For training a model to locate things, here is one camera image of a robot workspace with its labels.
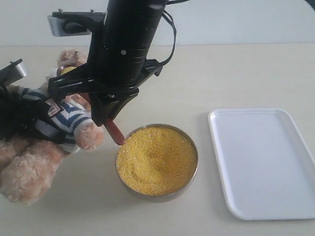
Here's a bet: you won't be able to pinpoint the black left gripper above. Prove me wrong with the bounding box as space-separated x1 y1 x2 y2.
0 84 65 144

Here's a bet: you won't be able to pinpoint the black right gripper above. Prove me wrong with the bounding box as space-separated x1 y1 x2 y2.
48 59 162 126

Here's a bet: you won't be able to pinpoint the dark red wooden spoon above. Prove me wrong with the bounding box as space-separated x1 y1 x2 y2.
57 66 126 146

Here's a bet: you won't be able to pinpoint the teddy bear striped sweater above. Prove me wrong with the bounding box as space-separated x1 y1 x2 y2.
0 50 105 207

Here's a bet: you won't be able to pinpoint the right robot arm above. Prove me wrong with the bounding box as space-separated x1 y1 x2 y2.
48 0 167 125

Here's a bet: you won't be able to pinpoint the yellow millet grains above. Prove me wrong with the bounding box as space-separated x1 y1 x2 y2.
116 125 197 197

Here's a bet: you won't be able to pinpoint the metal bowl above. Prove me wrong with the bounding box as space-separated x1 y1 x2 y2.
114 123 199 204

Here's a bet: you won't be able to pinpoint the white rectangular tray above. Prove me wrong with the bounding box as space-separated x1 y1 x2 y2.
208 108 315 221

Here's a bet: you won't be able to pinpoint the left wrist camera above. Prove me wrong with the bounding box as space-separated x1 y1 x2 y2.
0 59 29 86

